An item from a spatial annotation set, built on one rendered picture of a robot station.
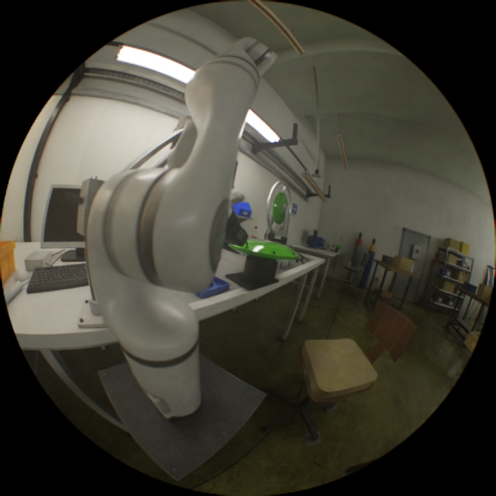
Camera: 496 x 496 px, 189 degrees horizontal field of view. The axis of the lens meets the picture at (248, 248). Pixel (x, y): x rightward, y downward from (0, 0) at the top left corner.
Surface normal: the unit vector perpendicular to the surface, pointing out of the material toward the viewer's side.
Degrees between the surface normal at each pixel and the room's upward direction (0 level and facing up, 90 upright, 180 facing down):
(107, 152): 90
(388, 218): 90
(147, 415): 0
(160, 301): 29
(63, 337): 90
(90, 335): 90
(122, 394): 0
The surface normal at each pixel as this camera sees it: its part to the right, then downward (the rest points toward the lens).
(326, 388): 0.17, -0.97
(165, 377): 0.46, 0.22
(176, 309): 0.47, -0.87
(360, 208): -0.63, 0.01
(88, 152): 0.76, 0.22
